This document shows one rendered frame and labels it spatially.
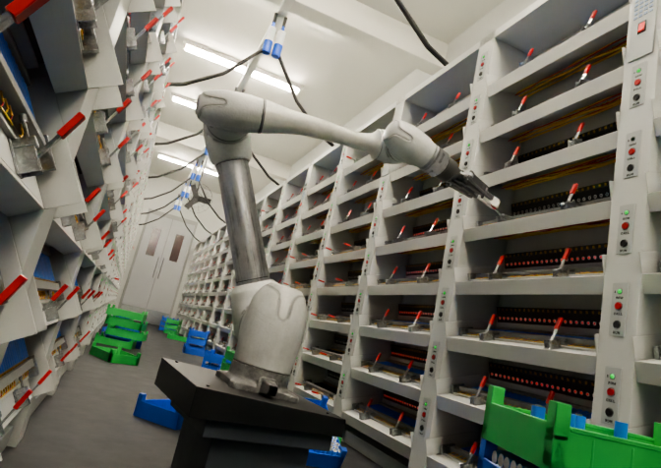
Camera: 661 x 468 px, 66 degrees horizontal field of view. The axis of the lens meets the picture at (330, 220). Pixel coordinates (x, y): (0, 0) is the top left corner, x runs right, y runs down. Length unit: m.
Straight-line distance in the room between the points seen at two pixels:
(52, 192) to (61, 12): 0.27
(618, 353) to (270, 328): 0.80
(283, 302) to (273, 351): 0.12
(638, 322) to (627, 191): 0.32
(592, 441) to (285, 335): 0.79
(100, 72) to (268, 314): 0.71
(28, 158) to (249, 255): 0.97
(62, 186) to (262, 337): 0.67
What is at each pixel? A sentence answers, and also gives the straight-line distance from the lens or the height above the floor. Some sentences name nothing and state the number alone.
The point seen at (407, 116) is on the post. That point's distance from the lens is 2.73.
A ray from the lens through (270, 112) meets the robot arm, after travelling 1.46.
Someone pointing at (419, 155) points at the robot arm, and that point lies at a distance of 1.58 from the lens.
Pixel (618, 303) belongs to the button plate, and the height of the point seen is 0.64.
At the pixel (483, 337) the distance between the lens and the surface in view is 1.68.
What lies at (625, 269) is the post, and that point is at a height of 0.72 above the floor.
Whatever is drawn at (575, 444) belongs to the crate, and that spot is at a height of 0.36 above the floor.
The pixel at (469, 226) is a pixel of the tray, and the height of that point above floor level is 0.91.
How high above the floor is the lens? 0.41
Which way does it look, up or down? 13 degrees up
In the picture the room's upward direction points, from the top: 13 degrees clockwise
